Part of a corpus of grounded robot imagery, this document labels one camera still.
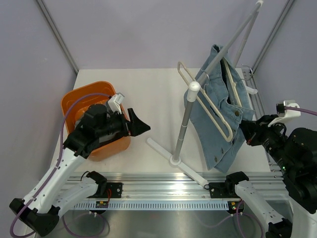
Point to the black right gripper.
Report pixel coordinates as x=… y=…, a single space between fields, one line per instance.
x=253 y=129

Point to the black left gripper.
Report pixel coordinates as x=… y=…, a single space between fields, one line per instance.
x=138 y=127

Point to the cream hanger of denim skirt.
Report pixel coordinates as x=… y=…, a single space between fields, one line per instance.
x=238 y=92

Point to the light blue denim skirt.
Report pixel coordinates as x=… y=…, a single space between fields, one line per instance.
x=217 y=122

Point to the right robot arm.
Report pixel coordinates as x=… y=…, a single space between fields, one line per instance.
x=296 y=156

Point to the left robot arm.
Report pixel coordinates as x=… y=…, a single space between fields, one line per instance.
x=42 y=208

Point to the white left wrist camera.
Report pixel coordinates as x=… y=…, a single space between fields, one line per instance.
x=114 y=103

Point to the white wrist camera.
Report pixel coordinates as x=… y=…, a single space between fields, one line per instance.
x=285 y=115
x=114 y=103

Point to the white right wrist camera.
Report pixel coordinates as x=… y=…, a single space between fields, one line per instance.
x=285 y=115

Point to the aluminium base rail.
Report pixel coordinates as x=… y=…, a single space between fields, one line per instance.
x=178 y=186

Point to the slotted grey cable duct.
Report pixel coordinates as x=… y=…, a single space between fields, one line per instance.
x=153 y=205

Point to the left aluminium frame post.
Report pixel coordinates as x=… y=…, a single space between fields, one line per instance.
x=56 y=33

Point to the aluminium frame post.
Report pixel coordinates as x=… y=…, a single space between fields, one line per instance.
x=56 y=33
x=276 y=27

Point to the right aluminium frame post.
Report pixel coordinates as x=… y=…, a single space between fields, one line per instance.
x=276 y=27

